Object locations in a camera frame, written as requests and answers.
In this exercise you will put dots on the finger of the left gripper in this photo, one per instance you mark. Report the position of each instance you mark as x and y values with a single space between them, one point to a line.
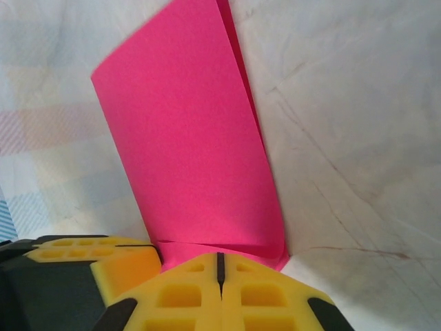
86 241
127 272

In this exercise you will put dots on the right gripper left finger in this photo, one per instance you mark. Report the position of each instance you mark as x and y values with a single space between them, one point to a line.
172 300

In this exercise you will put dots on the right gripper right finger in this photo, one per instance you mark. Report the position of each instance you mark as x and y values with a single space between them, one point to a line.
268 300

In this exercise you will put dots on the pink paper sheet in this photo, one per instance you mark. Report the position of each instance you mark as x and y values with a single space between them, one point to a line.
189 138

